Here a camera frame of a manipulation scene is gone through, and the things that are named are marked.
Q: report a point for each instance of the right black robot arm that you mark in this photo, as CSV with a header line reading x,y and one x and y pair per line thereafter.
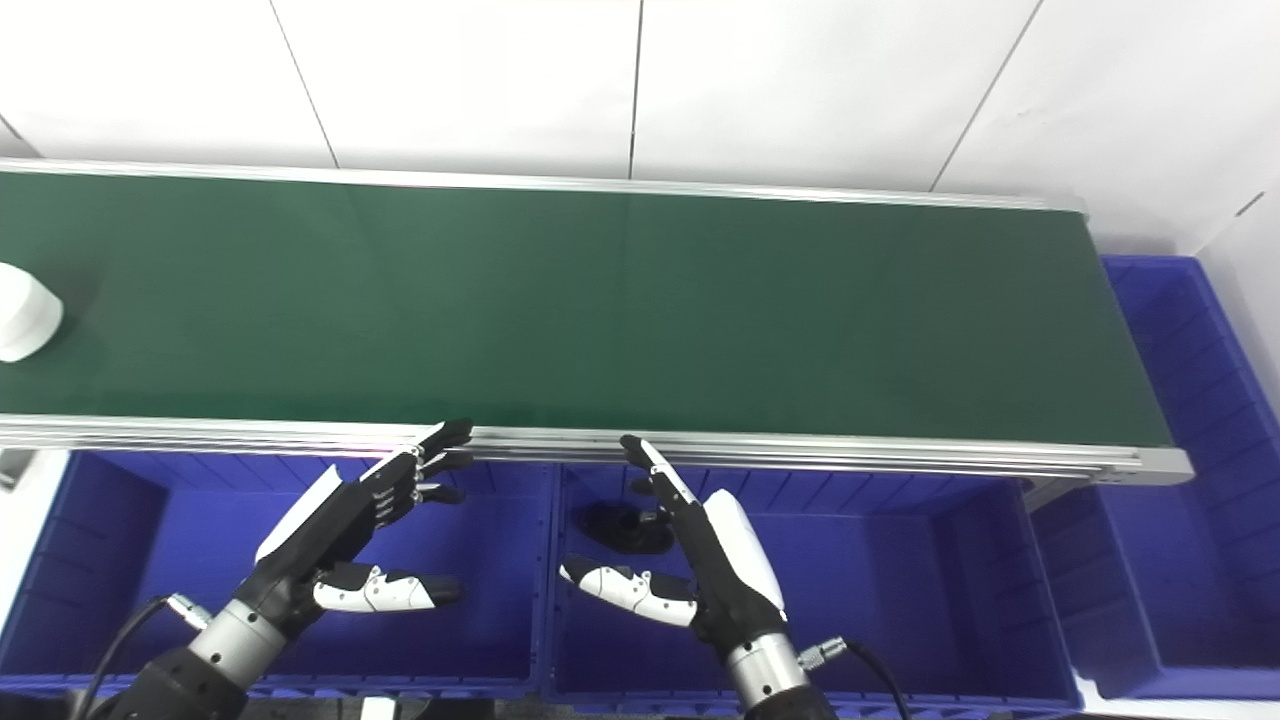
x,y
775,685

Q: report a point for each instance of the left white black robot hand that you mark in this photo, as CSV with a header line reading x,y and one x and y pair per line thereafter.
x,y
325,530

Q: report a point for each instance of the blue plastic bin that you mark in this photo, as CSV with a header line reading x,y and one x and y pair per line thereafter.
x,y
880,580
170,570
1190,420

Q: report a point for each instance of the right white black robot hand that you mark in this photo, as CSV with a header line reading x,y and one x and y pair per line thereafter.
x,y
725,560

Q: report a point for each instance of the green conveyor belt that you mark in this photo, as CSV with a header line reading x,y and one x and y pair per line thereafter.
x,y
620,310
800,453

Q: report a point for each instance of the black plastic part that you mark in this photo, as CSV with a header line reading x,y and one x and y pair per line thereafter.
x,y
620,528

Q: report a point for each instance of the white cylindrical plastic part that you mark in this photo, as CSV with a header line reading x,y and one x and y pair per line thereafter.
x,y
22,312

